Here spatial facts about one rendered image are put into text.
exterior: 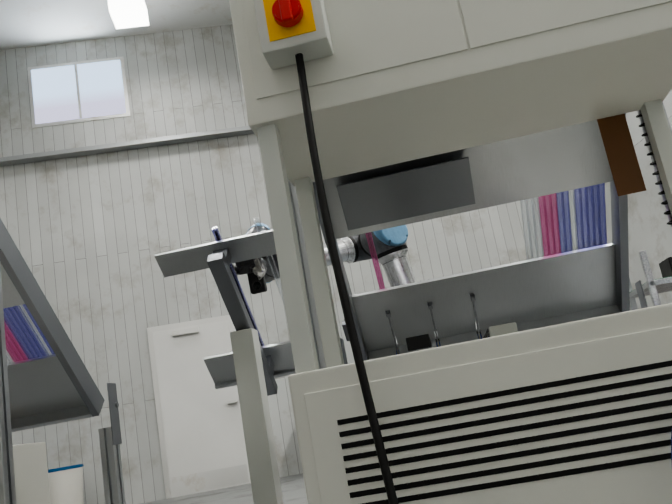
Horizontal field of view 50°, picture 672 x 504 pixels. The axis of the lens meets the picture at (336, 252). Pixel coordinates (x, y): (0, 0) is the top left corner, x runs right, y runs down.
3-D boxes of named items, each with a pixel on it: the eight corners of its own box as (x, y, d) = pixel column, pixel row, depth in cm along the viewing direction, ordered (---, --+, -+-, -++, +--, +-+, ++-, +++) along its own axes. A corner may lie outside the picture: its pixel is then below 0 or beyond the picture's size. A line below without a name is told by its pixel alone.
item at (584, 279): (367, 355, 193) (367, 347, 196) (618, 307, 185) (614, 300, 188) (352, 300, 183) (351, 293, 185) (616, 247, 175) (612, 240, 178)
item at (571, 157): (335, 248, 171) (335, 236, 175) (618, 189, 163) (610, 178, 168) (299, 122, 153) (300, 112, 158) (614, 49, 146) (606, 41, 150)
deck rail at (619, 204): (622, 317, 184) (613, 303, 189) (630, 316, 183) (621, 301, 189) (614, 49, 145) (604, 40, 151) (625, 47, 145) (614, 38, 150)
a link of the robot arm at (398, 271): (437, 367, 247) (380, 221, 254) (463, 361, 235) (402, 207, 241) (410, 379, 241) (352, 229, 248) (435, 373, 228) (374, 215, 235)
